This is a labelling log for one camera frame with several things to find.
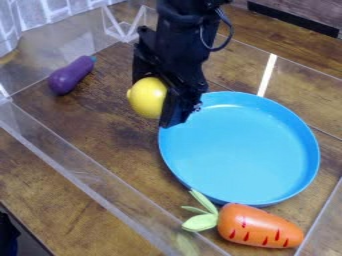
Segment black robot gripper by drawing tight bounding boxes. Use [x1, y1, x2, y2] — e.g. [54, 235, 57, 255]
[132, 6, 219, 128]

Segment yellow toy lemon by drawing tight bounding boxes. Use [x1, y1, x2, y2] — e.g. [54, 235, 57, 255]
[126, 77, 167, 119]

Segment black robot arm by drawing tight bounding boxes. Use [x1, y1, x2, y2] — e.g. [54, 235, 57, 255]
[132, 0, 232, 128]

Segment blue round plastic tray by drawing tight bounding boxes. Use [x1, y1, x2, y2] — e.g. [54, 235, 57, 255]
[159, 91, 320, 207]

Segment purple toy eggplant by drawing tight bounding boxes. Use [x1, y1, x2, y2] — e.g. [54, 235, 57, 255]
[48, 56, 96, 95]

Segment white patterned curtain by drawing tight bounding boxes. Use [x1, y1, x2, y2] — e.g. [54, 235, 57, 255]
[0, 0, 125, 57]

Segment orange toy carrot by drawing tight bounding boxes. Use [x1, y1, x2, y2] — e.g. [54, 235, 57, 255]
[181, 189, 304, 249]

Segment black cable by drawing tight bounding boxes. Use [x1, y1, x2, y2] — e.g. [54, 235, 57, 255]
[197, 6, 235, 53]

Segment dark wall baseboard strip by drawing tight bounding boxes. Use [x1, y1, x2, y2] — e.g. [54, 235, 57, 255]
[247, 1, 340, 38]

